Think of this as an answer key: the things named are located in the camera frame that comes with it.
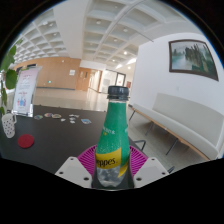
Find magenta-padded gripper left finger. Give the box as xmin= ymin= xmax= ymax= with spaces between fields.
xmin=54 ymin=144 xmax=98 ymax=189

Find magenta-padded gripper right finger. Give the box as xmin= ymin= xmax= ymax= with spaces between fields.
xmin=129 ymin=144 xmax=170 ymax=189

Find white dotted mug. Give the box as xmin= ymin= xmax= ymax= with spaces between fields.
xmin=1 ymin=112 xmax=18 ymax=139

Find clear acrylic sign stand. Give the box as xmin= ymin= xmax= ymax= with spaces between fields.
xmin=11 ymin=65 xmax=43 ymax=118

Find dark framed landscape picture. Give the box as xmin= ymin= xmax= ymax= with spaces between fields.
xmin=168 ymin=39 xmax=220 ymax=82

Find long white bench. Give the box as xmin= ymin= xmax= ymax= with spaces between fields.
xmin=128 ymin=92 xmax=224 ymax=162

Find recessed ceiling lights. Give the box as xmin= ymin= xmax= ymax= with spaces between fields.
xmin=41 ymin=18 xmax=138 ymax=68

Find flat round red coaster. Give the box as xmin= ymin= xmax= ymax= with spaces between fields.
xmin=17 ymin=133 xmax=35 ymax=149

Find green leafy potted plant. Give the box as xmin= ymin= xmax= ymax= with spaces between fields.
xmin=0 ymin=39 xmax=24 ymax=116

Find green plastic drink bottle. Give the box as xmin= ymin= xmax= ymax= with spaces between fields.
xmin=92 ymin=85 xmax=132 ymax=190

